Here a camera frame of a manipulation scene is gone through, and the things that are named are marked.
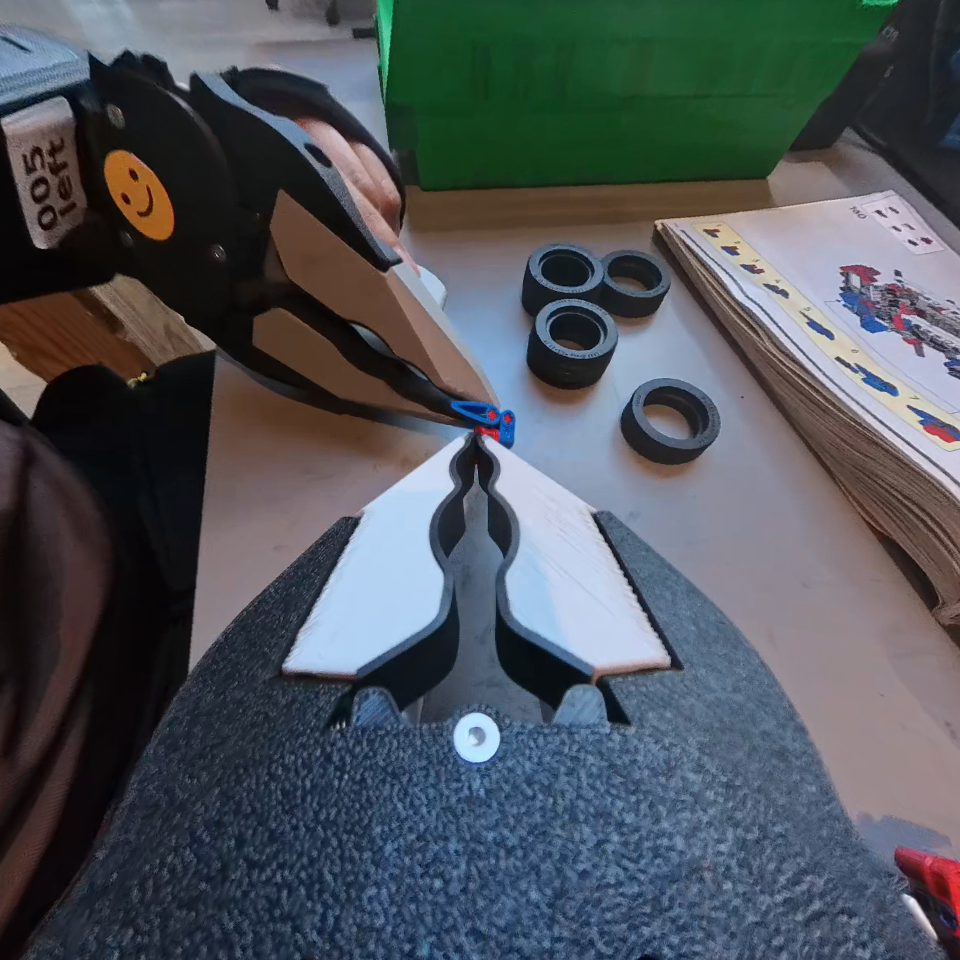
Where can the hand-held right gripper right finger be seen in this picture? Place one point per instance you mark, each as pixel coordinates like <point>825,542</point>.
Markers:
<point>592,600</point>

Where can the printed toy car box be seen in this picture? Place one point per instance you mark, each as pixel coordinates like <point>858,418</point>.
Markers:
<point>900,90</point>

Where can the person's left hand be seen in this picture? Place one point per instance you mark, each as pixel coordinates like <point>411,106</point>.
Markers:
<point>367,180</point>

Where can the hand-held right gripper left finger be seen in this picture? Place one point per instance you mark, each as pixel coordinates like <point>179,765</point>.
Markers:
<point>367,600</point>

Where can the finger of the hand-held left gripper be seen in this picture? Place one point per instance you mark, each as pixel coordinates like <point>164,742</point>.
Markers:
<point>315,360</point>
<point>352,277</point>

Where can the narrow black rubber tyre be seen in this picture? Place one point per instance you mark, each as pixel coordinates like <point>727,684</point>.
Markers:
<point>656,300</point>
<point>637,435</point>

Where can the grey desk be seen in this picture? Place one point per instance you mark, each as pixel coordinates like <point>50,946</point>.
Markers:
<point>750,600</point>

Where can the open instruction book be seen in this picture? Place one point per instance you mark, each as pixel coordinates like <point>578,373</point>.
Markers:
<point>825,360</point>

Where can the green plastic bin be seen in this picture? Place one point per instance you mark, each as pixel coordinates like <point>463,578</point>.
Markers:
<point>600,90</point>

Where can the person's brown shirt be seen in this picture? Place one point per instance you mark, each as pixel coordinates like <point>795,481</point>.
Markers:
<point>45,600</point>

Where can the small red connector brick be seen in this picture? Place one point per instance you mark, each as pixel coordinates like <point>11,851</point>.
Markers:
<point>487,433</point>

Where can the wide black rubber tyre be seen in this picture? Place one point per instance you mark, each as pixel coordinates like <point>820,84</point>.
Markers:
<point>534,289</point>
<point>544,367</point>

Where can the toy brick car model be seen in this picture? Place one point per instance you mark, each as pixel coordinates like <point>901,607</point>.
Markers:
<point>934,885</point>

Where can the wooden furniture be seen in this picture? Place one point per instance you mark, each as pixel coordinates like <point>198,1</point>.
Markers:
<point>75,330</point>

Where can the beige wooden table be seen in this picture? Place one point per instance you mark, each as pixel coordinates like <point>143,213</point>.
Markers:
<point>585,206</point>

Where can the blue pointed brick assembly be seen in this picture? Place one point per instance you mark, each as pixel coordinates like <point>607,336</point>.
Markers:
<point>506,431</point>

